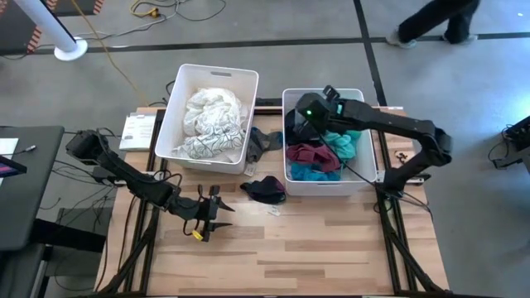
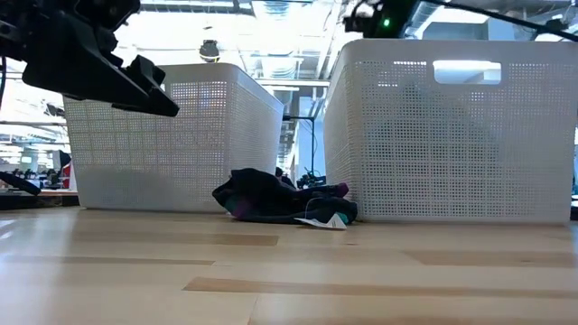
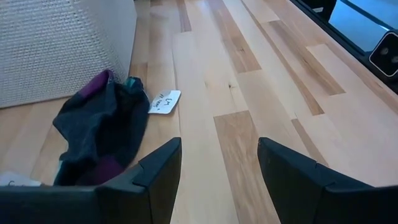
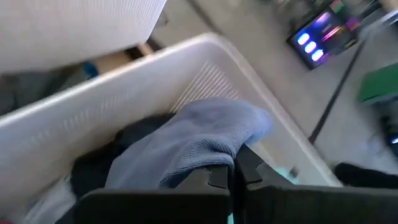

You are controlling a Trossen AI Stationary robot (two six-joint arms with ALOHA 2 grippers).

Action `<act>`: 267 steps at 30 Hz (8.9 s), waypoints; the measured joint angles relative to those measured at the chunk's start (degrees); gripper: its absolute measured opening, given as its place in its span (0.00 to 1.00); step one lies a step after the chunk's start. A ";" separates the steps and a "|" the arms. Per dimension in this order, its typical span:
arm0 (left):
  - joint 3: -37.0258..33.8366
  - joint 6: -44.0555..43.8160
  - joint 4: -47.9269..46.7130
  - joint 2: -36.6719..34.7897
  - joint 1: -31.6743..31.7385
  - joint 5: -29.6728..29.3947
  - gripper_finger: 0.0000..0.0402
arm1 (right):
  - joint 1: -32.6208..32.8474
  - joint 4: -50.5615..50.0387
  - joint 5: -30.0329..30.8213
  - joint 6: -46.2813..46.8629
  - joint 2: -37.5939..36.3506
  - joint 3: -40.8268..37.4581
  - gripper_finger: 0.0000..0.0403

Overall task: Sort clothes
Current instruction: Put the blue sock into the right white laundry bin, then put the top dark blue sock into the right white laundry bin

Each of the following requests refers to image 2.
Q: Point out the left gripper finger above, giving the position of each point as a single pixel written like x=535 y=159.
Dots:
x=146 y=72
x=81 y=67

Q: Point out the white perforated plastic bin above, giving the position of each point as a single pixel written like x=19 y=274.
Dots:
x=180 y=149
x=451 y=149

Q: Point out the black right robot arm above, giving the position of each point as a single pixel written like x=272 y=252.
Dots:
x=397 y=18

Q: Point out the black hanging sign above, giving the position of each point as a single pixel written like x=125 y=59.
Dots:
x=54 y=110

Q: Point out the black dome ceiling fixture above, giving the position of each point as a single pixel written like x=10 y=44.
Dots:
x=210 y=50

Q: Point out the black and red chair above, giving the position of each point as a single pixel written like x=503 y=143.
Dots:
x=62 y=160

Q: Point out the black pole stand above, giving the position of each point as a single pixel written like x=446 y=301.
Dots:
x=312 y=144

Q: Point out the black tripod device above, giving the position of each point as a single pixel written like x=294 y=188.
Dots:
x=310 y=179

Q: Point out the white ceiling box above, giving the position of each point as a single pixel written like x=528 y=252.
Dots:
x=500 y=30

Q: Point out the grey ribbed ventilation duct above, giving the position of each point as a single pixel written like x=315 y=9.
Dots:
x=422 y=15

